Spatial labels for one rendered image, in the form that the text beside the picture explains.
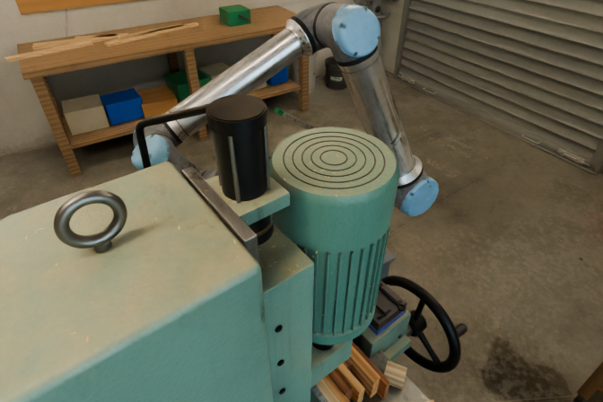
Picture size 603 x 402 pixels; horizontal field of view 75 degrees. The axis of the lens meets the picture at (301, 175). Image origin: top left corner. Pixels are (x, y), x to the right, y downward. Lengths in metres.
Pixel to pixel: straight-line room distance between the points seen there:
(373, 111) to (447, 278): 1.50
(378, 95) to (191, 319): 0.88
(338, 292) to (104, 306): 0.32
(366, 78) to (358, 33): 0.13
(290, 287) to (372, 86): 0.72
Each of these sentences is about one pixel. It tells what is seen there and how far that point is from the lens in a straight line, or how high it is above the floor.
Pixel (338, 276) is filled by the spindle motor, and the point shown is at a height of 1.37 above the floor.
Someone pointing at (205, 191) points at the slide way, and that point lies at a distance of 0.46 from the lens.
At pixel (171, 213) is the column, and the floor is 1.52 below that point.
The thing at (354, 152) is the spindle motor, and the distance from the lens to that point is 0.54.
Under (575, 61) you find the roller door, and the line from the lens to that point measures 3.66.
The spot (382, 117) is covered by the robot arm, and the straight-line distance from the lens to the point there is 1.16.
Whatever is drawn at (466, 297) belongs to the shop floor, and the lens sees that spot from 2.40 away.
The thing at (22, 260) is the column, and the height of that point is 1.52.
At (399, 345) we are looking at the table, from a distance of 1.10.
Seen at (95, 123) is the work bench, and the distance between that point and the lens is 3.47.
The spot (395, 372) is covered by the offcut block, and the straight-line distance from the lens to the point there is 0.99.
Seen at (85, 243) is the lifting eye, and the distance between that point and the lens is 0.41.
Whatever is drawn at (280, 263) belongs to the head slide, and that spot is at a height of 1.42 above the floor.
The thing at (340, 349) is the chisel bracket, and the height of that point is 1.07.
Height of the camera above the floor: 1.80
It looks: 36 degrees down
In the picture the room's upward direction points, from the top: straight up
